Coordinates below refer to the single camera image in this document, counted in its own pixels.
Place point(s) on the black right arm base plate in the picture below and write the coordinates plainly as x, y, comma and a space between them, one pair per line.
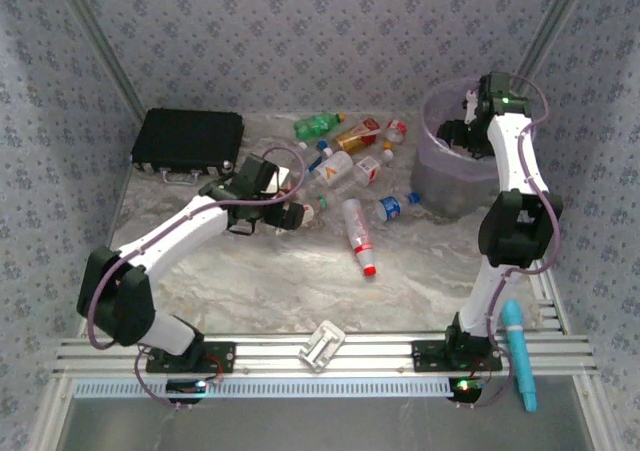
427, 356

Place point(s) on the small bottle orange cap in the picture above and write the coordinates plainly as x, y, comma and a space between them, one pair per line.
396, 130

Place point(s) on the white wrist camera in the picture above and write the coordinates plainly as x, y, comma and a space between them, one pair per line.
277, 180
470, 106

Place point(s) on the blue label bottle blue cap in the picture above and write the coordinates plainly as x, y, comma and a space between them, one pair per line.
392, 207

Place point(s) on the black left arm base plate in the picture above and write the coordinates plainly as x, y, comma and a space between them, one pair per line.
220, 358

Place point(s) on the clear bottle white cap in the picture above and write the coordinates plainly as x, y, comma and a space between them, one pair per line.
301, 145

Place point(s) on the right controller board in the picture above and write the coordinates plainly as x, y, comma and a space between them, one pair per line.
465, 388

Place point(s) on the controller board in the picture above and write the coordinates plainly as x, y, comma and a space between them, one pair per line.
465, 388
185, 387

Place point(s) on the black hard case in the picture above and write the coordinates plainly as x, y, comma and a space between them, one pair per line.
187, 138

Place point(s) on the green plastic bottle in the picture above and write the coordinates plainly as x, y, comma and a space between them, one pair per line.
315, 126

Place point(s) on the clear bottle green cap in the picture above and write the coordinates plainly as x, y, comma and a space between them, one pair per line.
322, 202

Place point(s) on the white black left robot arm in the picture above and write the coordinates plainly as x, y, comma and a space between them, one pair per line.
165, 241

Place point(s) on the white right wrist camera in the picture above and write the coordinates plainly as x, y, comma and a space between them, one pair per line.
470, 106

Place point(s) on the aluminium rail beam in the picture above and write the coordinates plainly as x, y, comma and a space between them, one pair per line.
375, 353

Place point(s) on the white plastic bracket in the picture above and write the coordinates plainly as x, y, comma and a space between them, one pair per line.
321, 345

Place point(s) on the amber juice bottle red label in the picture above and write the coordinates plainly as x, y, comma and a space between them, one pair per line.
356, 137

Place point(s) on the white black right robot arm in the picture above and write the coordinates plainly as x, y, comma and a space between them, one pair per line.
515, 151

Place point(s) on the silver metal mesh bin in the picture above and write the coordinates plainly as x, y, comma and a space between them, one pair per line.
450, 198

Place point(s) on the clear bottle blue cap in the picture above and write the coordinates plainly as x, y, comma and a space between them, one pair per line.
324, 146

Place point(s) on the left controller board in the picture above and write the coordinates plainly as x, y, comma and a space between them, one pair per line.
185, 387

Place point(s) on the white bottle red cap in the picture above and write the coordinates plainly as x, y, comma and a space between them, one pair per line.
360, 231

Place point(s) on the metal corner post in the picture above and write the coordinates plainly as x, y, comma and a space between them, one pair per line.
102, 46
552, 21

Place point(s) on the red-white label bottle white cap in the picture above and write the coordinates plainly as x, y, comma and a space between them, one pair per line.
368, 168

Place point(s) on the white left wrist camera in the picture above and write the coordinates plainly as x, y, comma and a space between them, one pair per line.
277, 180

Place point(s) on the white bottle orange V mark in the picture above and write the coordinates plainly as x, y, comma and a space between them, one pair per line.
335, 168

